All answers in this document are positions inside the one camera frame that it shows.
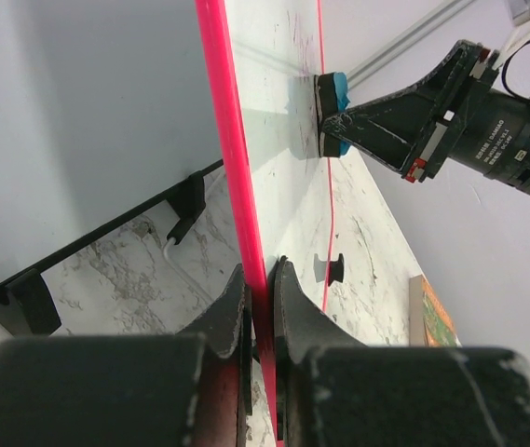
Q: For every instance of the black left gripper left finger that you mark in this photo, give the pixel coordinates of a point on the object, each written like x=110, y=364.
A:
x=190, y=388

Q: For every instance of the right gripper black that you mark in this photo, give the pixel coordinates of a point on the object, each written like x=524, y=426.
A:
x=452, y=112

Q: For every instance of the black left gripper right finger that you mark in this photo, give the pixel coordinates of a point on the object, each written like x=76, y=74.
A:
x=333, y=390

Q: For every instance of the pink framed whiteboard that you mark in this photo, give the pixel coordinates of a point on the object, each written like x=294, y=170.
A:
x=262, y=58

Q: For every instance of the black framed whiteboard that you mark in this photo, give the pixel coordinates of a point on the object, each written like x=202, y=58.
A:
x=103, y=105

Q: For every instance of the aluminium rail frame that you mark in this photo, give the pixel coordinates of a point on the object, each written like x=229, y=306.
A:
x=433, y=20

